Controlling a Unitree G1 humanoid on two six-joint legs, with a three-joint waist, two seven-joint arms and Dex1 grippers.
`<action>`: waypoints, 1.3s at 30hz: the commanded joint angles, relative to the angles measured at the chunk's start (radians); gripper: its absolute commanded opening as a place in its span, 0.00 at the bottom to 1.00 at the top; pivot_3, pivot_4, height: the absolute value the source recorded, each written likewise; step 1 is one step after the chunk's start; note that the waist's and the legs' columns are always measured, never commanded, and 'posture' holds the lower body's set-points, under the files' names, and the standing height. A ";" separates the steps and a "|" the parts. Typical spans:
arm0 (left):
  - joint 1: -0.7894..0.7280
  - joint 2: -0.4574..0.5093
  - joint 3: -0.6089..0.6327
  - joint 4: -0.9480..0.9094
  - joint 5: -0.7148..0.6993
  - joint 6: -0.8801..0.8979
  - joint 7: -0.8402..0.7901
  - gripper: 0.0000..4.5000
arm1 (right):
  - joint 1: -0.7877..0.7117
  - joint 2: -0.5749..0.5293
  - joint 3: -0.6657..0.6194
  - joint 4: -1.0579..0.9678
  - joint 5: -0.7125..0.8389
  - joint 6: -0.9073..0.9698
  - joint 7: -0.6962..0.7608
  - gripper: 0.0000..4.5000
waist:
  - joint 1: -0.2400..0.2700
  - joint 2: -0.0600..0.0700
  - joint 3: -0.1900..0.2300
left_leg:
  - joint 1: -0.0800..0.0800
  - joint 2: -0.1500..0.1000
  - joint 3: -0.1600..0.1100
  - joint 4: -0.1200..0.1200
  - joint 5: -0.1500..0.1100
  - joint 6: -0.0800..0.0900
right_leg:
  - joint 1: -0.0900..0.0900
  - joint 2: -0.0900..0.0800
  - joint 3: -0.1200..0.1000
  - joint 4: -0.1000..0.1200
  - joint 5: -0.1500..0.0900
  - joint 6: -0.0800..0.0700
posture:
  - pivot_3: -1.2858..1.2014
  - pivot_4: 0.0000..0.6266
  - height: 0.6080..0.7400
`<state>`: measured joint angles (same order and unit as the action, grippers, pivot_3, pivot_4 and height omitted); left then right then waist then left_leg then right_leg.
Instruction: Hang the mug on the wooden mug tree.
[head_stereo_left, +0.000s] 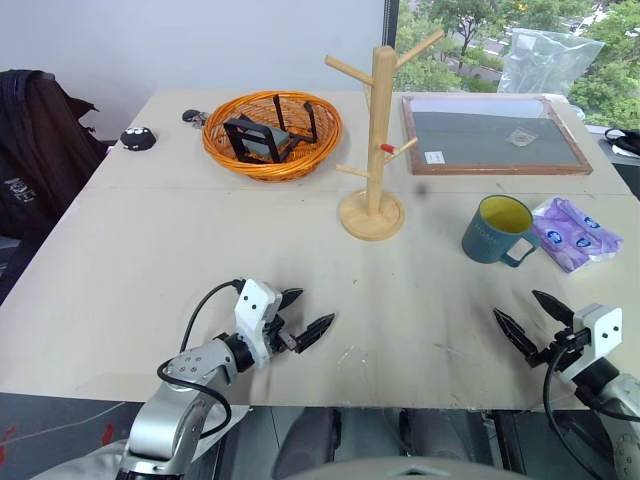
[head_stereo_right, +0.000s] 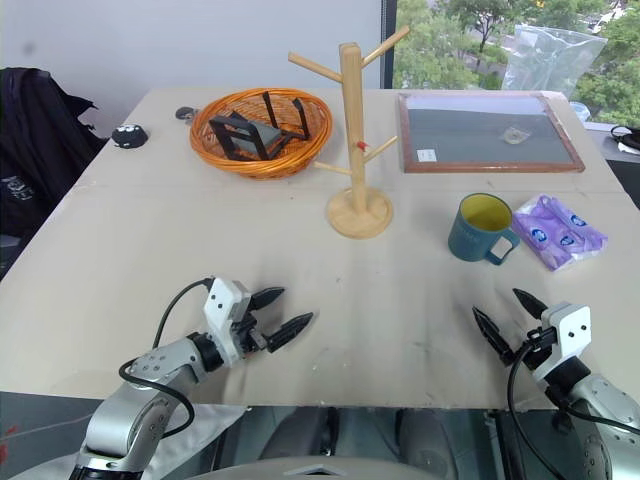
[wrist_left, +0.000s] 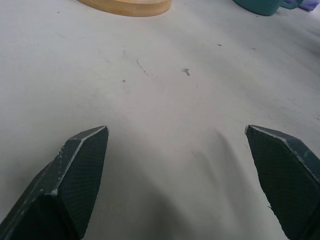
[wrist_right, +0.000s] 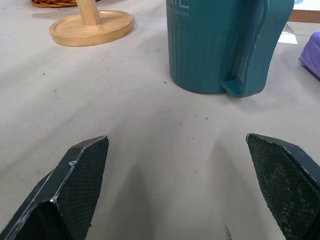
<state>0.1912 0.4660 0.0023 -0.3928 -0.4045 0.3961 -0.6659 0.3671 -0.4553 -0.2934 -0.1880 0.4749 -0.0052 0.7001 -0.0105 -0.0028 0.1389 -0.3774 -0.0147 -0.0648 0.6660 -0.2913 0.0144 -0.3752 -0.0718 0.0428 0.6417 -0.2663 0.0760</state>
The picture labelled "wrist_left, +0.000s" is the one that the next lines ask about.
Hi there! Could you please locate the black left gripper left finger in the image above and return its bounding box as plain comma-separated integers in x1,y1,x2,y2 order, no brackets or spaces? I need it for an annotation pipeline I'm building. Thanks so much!
0,125,110,240

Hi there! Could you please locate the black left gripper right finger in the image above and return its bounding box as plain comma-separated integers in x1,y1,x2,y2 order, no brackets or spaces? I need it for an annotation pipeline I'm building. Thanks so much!
244,124,320,240

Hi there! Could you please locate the teal mug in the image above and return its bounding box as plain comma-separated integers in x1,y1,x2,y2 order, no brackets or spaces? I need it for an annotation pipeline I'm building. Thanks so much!
232,0,304,17

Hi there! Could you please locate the round wooden board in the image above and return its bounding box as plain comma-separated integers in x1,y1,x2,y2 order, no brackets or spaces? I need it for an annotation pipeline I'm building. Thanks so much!
76,0,173,18

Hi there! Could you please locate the purple object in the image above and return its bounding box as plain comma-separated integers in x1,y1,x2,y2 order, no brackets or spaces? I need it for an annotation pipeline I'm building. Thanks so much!
298,0,320,12

